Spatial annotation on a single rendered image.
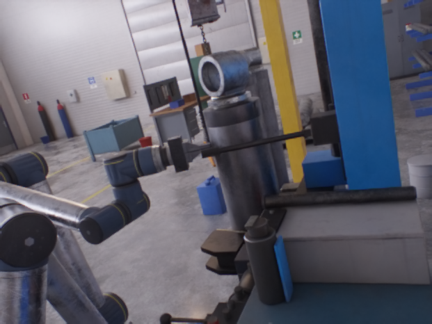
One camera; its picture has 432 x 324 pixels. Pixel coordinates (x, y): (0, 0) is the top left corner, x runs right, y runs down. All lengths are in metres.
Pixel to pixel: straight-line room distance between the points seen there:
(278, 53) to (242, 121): 2.63
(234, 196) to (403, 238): 0.70
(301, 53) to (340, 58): 10.92
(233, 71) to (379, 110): 0.49
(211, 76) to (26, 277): 0.88
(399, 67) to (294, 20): 3.15
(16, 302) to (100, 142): 8.38
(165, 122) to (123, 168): 6.21
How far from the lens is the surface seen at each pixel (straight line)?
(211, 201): 4.39
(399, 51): 11.48
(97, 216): 1.46
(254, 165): 1.42
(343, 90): 1.28
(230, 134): 1.39
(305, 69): 12.19
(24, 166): 2.09
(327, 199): 1.10
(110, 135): 9.32
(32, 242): 1.19
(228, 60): 1.41
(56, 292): 1.53
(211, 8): 1.62
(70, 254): 2.15
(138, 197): 1.56
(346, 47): 1.26
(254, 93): 2.78
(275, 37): 3.97
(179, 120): 7.55
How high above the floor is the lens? 1.64
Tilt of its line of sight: 16 degrees down
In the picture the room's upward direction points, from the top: 14 degrees counter-clockwise
